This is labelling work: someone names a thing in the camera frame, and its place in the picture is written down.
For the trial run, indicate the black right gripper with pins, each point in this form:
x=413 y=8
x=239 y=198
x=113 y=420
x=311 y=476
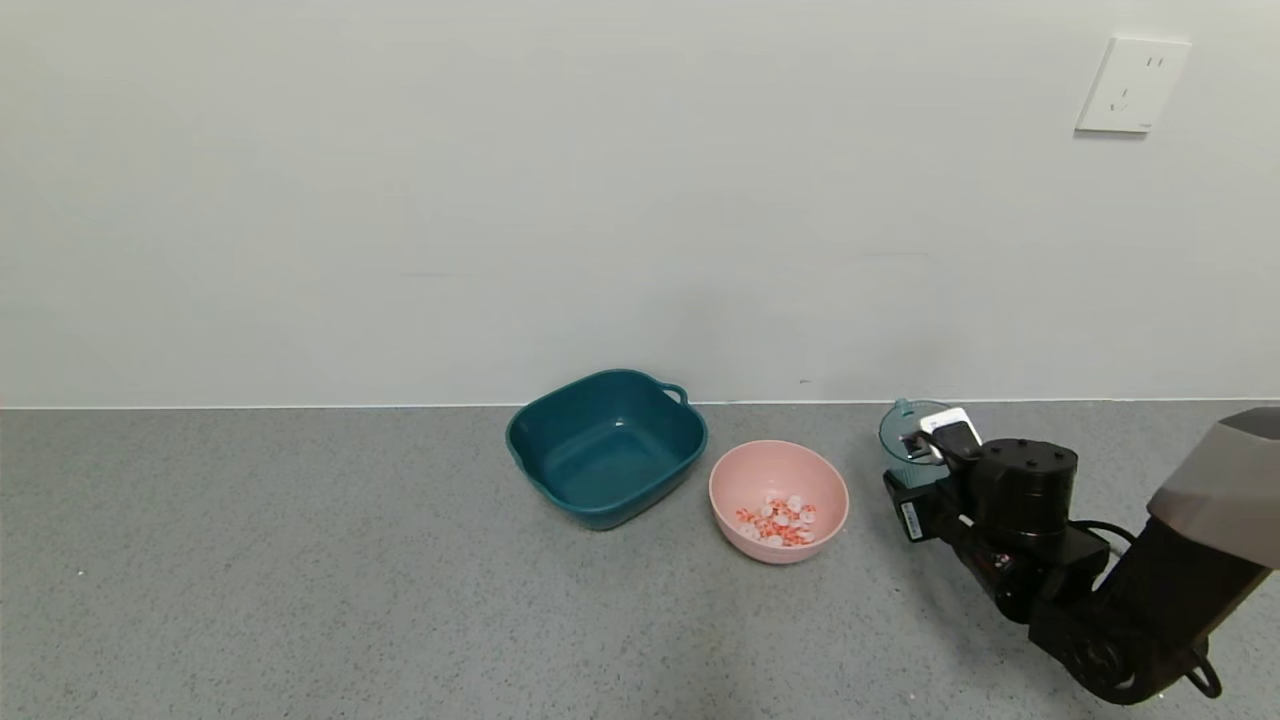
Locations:
x=911 y=515

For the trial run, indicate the translucent blue ribbed cup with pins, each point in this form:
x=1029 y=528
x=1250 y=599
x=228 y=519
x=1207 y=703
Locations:
x=893 y=435

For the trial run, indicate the pile of toy shrimp pieces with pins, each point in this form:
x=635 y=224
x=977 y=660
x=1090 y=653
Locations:
x=780 y=522

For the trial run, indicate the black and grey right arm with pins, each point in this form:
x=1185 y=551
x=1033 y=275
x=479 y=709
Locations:
x=1200 y=500

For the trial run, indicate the pink bowl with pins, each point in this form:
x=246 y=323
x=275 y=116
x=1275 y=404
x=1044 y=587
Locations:
x=740 y=475

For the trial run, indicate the teal plastic basin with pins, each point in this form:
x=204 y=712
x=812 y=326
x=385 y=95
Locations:
x=600 y=460

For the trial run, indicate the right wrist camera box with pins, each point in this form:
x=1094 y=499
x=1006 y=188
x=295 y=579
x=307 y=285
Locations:
x=950 y=432

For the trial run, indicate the white wall socket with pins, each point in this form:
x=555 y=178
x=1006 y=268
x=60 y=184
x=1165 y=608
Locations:
x=1132 y=85

